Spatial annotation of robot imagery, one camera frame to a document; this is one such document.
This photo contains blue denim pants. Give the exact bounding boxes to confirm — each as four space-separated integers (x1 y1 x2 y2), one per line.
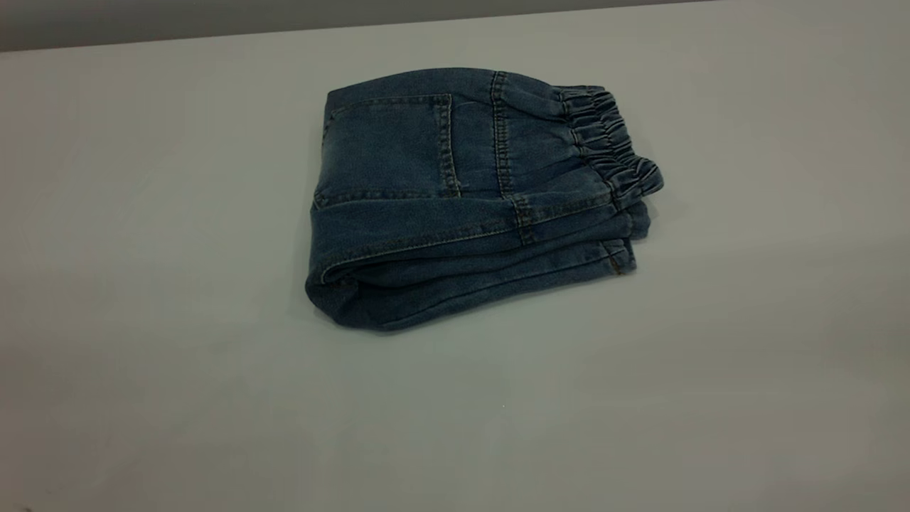
304 67 665 334

